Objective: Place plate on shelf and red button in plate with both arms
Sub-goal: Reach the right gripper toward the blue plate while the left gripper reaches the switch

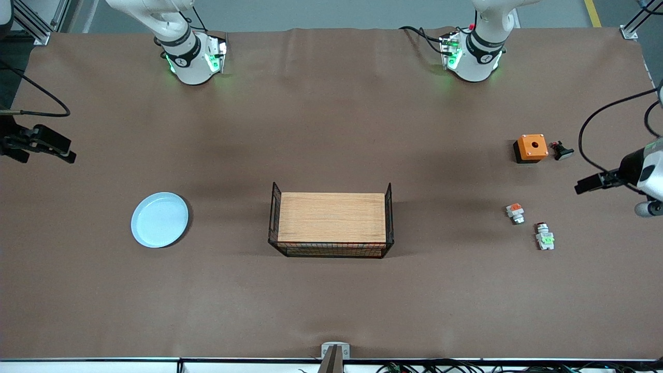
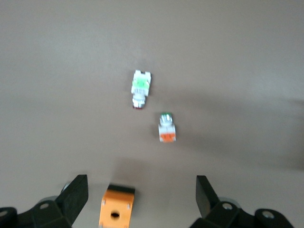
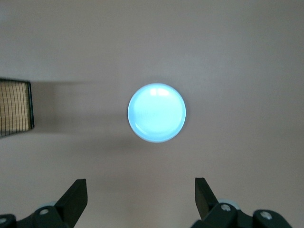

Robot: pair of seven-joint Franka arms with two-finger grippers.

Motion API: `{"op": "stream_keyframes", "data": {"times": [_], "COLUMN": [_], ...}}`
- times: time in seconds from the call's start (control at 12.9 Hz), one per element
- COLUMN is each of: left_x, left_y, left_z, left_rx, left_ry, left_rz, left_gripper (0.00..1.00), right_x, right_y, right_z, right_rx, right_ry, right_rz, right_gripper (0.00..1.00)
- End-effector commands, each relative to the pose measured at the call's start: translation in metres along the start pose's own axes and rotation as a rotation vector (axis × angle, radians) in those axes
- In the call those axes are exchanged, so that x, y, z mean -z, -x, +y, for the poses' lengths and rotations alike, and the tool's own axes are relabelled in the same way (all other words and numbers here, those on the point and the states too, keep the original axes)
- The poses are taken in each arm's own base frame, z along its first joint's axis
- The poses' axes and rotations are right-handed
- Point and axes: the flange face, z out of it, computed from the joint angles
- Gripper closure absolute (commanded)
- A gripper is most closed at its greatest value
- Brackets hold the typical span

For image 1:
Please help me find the long black cable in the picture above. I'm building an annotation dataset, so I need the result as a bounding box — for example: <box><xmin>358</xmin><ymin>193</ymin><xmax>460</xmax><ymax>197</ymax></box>
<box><xmin>0</xmin><ymin>58</ymin><xmax>71</xmax><ymax>118</ymax></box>
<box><xmin>579</xmin><ymin>87</ymin><xmax>663</xmax><ymax>174</ymax></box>

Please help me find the metal connector bracket green light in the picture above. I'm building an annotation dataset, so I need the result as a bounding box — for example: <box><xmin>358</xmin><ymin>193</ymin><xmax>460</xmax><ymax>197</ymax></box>
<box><xmin>206</xmin><ymin>37</ymin><xmax>228</xmax><ymax>74</ymax></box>
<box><xmin>439</xmin><ymin>32</ymin><xmax>463</xmax><ymax>70</ymax></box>

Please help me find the black cable bundle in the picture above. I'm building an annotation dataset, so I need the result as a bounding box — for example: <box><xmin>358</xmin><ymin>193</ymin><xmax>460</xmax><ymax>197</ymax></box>
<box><xmin>376</xmin><ymin>359</ymin><xmax>663</xmax><ymax>373</ymax></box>

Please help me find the white table edge rail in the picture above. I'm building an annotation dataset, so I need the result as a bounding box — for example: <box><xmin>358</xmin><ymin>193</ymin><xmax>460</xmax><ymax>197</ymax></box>
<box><xmin>0</xmin><ymin>356</ymin><xmax>663</xmax><ymax>373</ymax></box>

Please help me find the short black cable loop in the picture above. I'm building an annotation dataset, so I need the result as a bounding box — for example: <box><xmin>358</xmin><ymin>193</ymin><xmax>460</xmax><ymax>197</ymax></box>
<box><xmin>644</xmin><ymin>100</ymin><xmax>663</xmax><ymax>139</ymax></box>

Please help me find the grey metal table bracket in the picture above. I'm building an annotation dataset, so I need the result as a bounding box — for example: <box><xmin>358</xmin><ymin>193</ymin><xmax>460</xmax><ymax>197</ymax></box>
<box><xmin>317</xmin><ymin>342</ymin><xmax>351</xmax><ymax>373</ymax></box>

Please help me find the black base cable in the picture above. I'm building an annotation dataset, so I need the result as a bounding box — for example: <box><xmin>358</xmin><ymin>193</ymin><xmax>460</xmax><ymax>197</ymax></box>
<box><xmin>190</xmin><ymin>4</ymin><xmax>229</xmax><ymax>47</ymax></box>
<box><xmin>398</xmin><ymin>25</ymin><xmax>449</xmax><ymax>55</ymax></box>

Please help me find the red button green contact block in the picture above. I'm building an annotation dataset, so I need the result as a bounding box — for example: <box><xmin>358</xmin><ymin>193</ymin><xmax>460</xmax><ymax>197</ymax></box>
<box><xmin>535</xmin><ymin>222</ymin><xmax>555</xmax><ymax>251</ymax></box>

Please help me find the light blue round plate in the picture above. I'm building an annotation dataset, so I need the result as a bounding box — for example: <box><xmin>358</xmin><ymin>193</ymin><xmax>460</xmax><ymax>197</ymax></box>
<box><xmin>131</xmin><ymin>192</ymin><xmax>190</xmax><ymax>249</ymax></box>

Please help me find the black push button white cap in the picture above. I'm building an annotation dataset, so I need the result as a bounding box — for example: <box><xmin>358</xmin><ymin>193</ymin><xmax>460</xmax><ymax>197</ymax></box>
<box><xmin>549</xmin><ymin>140</ymin><xmax>575</xmax><ymax>161</ymax></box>

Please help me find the aluminium frame post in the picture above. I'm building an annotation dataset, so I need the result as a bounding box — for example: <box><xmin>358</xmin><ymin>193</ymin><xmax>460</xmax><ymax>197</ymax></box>
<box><xmin>620</xmin><ymin>0</ymin><xmax>663</xmax><ymax>41</ymax></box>
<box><xmin>10</xmin><ymin>0</ymin><xmax>51</xmax><ymax>46</ymax></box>

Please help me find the orange button enclosure box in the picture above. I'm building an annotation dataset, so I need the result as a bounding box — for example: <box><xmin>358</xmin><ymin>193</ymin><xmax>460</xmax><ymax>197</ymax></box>
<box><xmin>513</xmin><ymin>134</ymin><xmax>549</xmax><ymax>164</ymax></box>

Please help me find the brown table cover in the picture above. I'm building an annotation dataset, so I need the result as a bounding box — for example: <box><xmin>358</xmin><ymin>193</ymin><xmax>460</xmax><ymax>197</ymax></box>
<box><xmin>0</xmin><ymin>26</ymin><xmax>663</xmax><ymax>361</ymax></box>

